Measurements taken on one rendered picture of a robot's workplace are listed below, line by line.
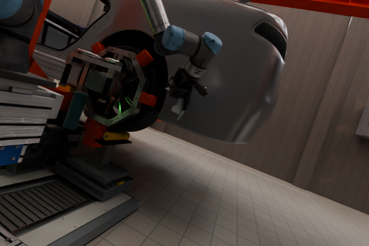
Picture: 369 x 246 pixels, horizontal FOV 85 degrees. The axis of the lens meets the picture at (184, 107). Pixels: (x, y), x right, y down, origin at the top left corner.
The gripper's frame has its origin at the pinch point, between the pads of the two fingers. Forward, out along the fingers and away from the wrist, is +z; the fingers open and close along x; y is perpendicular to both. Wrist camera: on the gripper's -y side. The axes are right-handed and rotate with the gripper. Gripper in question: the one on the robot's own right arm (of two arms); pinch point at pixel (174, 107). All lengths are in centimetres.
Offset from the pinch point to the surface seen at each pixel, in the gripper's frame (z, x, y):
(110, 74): 21, -41, 21
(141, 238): 89, 32, -13
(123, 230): 92, 25, -2
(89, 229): 78, 24, 20
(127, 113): 45, -35, 4
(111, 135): 64, -29, 10
